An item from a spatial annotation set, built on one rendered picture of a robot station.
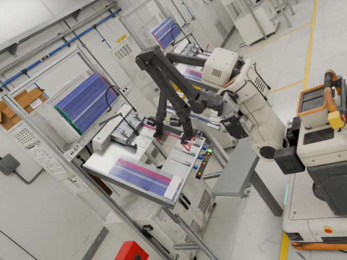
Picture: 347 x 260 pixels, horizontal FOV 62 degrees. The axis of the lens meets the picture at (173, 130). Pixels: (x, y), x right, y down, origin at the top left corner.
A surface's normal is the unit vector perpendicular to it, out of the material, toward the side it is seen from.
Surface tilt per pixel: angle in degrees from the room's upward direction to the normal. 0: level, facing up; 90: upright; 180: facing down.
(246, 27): 90
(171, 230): 90
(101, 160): 46
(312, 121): 92
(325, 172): 90
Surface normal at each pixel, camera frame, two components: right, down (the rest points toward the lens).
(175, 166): 0.11, -0.71
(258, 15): -0.38, 0.61
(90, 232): 0.72, -0.27
